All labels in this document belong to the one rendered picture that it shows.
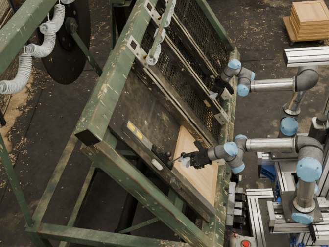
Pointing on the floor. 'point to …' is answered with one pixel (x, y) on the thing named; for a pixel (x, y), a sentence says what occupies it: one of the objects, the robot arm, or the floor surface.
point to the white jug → (233, 239)
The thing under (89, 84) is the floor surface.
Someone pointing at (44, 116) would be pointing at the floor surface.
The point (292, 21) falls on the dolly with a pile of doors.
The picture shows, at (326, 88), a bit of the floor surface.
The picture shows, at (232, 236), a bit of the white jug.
